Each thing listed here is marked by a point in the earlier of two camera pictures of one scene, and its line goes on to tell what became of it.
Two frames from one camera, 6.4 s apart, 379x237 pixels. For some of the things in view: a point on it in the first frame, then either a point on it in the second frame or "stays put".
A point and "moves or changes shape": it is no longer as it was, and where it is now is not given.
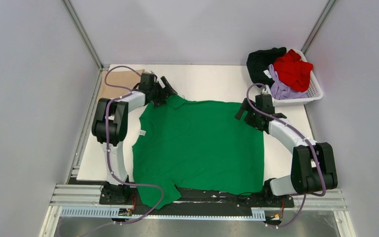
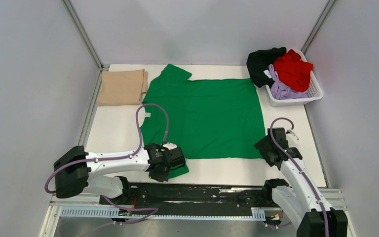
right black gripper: (244, 107) → (261, 146)
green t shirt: (212, 146) moves or changes shape
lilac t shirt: (280, 91) stays put
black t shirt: (257, 61) stays put
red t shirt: (293, 72) stays put
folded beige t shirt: (128, 79) stays put
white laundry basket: (314, 92) stays put
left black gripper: (165, 92) → (161, 177)
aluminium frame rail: (88, 197) stays put
